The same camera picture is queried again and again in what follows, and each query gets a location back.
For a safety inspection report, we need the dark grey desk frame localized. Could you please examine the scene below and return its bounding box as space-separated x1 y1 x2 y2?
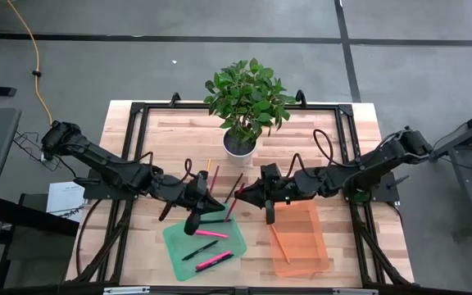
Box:
425 102 472 241

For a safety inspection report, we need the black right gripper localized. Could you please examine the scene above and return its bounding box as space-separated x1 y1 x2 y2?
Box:
235 163 303 226

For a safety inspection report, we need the black metal table frame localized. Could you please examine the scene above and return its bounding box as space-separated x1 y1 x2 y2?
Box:
0 101 472 295

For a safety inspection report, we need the white paper sheet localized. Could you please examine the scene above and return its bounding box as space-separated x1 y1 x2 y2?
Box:
46 181 86 224

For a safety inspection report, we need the orange translucent plastic tray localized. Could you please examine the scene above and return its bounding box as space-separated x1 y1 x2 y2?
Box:
264 196 331 279

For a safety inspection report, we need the green potted plant white pot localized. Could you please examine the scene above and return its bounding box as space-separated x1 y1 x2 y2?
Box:
202 57 298 167

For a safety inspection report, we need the yellow extension cable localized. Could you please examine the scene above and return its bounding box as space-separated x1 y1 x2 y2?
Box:
5 0 55 126

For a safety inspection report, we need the silver metal bracket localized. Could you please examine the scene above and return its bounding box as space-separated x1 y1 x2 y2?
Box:
332 288 379 295
102 286 151 295

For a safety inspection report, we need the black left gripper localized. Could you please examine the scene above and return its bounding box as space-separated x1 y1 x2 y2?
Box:
164 170 226 237

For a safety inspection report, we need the dark brown pencil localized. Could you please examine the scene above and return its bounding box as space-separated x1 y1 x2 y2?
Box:
225 172 244 202

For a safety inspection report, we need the pink pen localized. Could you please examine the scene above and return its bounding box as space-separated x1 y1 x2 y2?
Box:
194 228 229 239
194 250 233 271

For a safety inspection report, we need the green translucent plastic tray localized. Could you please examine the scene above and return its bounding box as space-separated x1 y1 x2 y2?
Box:
161 203 248 283

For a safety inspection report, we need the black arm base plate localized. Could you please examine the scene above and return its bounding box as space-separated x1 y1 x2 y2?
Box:
340 170 401 205
74 178 139 202

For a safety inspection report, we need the orange pencil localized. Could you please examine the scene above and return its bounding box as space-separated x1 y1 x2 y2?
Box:
269 223 291 265

